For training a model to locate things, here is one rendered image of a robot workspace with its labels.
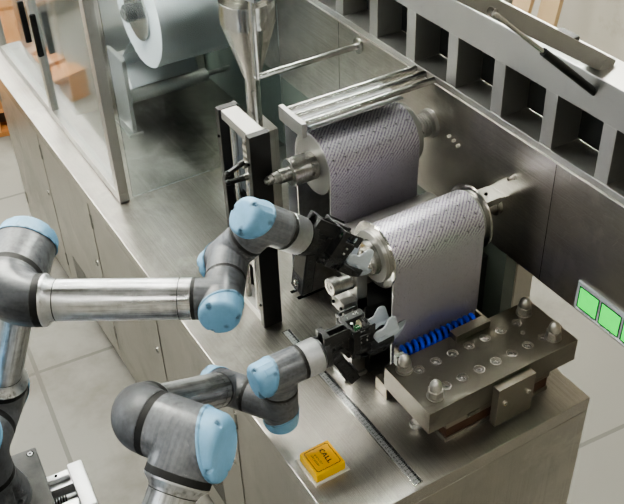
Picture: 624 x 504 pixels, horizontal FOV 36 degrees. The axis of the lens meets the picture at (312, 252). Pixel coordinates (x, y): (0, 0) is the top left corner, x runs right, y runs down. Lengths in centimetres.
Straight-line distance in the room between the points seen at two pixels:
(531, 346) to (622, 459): 126
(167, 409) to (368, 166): 76
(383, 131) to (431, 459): 71
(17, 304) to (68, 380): 189
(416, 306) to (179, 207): 95
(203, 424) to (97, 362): 207
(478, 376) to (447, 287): 20
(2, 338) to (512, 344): 106
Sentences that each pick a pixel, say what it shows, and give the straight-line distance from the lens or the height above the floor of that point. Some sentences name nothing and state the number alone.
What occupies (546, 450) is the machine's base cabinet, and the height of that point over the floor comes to 79.
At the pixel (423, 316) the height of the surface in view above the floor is 108.
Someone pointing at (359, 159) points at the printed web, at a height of 136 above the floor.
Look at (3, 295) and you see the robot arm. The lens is 173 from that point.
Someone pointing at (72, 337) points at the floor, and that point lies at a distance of 375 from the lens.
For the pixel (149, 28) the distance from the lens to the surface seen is 261.
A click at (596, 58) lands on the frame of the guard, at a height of 168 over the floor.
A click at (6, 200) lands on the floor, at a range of 459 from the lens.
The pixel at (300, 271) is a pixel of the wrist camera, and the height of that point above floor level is 131.
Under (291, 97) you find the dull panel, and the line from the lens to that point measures 285.
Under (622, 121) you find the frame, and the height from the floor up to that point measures 160.
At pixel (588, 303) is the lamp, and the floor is 119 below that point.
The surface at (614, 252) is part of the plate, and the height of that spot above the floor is 133.
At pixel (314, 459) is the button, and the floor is 92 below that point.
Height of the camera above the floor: 247
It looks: 38 degrees down
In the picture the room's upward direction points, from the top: 2 degrees counter-clockwise
